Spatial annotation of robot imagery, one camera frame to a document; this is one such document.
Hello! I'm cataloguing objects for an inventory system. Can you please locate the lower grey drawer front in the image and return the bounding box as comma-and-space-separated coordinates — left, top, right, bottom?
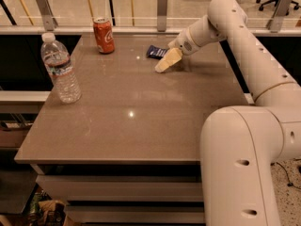
65, 205, 205, 224

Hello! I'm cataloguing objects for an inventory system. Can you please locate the black pole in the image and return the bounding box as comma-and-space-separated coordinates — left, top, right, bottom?
108, 0, 116, 26

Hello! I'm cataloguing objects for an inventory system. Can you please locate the upper grey drawer front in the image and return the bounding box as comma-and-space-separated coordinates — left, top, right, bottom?
37, 175, 203, 202

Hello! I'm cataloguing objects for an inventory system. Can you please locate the left yellow pole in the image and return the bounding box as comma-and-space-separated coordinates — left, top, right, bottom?
19, 0, 34, 25

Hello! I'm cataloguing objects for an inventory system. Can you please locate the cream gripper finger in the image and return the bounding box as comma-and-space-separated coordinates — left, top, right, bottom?
155, 48, 182, 73

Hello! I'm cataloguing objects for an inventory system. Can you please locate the blue rxbar blueberry wrapper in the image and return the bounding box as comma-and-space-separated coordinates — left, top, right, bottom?
147, 45, 167, 59

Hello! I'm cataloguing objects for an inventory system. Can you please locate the brown paper bag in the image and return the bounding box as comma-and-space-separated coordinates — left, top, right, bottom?
39, 200, 65, 226

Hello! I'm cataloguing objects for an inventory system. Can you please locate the green can under table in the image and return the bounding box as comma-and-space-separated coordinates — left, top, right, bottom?
28, 193, 42, 221

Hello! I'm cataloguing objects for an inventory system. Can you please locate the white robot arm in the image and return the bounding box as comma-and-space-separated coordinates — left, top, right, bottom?
155, 0, 301, 226

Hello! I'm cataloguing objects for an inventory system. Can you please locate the orange soda can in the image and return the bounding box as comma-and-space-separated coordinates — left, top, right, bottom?
93, 18, 115, 54

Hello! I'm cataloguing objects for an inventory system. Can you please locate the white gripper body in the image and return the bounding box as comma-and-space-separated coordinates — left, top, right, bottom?
168, 28, 202, 55

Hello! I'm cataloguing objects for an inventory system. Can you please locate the left metal railing bracket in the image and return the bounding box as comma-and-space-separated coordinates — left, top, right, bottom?
36, 0, 57, 31

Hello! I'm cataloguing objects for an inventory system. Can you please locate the right yellow pole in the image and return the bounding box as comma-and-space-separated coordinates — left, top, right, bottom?
131, 0, 135, 26

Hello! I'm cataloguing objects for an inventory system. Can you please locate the clear plastic water bottle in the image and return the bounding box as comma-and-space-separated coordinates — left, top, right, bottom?
40, 32, 81, 104

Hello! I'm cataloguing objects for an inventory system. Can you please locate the right metal railing bracket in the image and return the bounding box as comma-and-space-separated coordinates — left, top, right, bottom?
267, 0, 293, 33

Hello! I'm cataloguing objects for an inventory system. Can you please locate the middle metal railing bracket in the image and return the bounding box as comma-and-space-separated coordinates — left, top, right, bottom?
157, 0, 167, 32

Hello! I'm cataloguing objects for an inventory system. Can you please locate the grey drawer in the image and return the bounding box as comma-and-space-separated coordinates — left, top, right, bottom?
65, 205, 205, 224
37, 175, 203, 202

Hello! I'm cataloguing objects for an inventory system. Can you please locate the metal railing bracket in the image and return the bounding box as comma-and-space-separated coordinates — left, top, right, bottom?
267, 0, 293, 33
36, 0, 57, 31
157, 0, 167, 32

